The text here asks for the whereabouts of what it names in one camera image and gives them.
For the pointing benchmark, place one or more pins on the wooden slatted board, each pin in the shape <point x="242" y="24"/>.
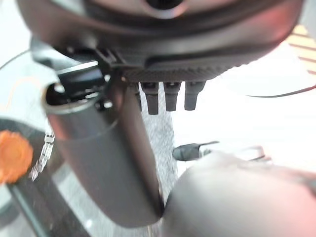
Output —
<point x="304" y="47"/>

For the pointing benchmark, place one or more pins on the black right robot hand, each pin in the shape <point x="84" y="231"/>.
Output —
<point x="138" y="37"/>

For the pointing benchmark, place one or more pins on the orange round fruit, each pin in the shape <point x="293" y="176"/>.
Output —
<point x="13" y="158"/>

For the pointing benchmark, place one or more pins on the silver robot leg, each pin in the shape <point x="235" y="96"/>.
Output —
<point x="242" y="200"/>

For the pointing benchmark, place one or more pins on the grey speckled mat strip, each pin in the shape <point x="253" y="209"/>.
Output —
<point x="163" y="153"/>

